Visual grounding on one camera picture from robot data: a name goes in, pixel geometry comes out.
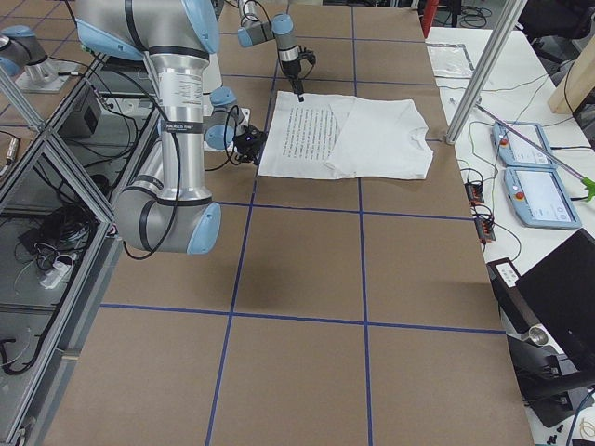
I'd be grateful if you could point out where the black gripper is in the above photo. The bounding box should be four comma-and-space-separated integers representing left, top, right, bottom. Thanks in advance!
233, 125, 268, 165
278, 45, 316, 102

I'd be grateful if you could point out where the white long-sleeve printed shirt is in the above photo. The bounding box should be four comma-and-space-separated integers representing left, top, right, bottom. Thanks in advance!
258, 91, 433, 180

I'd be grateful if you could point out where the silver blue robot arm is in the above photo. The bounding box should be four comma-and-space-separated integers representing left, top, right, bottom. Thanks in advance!
75, 1, 247, 255
237, 1, 316, 102

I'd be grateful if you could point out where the clear plastic bag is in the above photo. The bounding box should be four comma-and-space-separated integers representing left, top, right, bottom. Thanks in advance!
427, 43, 474, 79

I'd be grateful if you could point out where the red cylinder object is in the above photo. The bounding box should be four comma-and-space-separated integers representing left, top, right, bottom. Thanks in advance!
421, 0, 440, 38

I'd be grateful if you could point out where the upper blue teach pendant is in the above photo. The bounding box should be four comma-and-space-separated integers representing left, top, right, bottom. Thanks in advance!
492, 122, 556, 170

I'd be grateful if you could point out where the blue teach pendant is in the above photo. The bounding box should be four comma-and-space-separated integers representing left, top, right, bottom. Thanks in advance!
492, 122, 556, 170
504, 167, 582, 230

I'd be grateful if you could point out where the lower blue teach pendant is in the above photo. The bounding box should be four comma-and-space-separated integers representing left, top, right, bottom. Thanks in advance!
504, 167, 582, 230

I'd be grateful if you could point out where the reacher grabber stick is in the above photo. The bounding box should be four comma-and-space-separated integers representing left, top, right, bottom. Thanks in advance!
473, 101, 595, 202

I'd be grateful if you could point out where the black laptop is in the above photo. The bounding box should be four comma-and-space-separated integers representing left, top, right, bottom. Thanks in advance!
516, 229, 594, 370

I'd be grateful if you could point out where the aluminium frame post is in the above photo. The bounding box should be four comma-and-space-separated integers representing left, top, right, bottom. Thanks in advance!
445, 0, 527, 145

